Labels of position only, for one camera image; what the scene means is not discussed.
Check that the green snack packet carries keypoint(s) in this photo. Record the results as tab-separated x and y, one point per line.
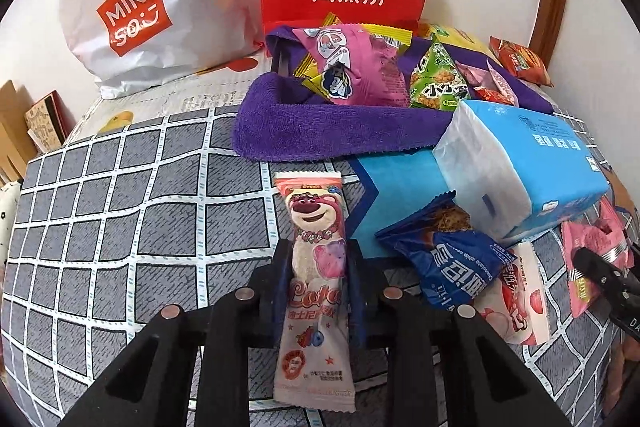
435	82

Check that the white printed bedsheet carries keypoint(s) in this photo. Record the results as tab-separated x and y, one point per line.
200	82

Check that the white strawberry snack packet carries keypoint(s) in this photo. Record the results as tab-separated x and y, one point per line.
520	307

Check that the orange chips bag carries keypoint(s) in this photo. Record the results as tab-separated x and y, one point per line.
520	59

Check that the pale pink snack packet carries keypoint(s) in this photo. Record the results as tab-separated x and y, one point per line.
480	74

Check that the grey checked blanket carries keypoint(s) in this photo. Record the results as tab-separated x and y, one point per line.
125	232

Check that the large yellow chips bag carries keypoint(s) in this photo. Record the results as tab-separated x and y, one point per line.
465	39

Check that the blue tissue pack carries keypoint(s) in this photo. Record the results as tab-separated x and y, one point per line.
525	167

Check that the blue cookie packet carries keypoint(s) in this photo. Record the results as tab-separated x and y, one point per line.
450	267

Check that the small yellow snack packet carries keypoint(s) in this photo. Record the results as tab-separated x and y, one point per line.
330	21
305	68

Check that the red snack packet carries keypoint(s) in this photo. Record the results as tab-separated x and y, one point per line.
492	96

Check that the pink bear snack packet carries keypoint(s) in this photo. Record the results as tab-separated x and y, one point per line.
315	227

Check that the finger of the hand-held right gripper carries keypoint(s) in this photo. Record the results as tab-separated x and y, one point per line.
605	277

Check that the purple towel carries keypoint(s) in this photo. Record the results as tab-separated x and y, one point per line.
325	127

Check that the magenta snack bag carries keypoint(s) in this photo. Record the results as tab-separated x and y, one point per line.
375	67

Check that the white dotted cloth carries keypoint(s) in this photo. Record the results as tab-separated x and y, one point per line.
7	217

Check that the yellow snack packet dark label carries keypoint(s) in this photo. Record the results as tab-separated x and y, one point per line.
336	89

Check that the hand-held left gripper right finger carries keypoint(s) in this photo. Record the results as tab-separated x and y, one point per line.
362	307

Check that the cardboard boxes at left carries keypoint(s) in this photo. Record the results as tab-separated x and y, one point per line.
12	132

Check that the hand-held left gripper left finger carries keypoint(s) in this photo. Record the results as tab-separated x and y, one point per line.
270	302

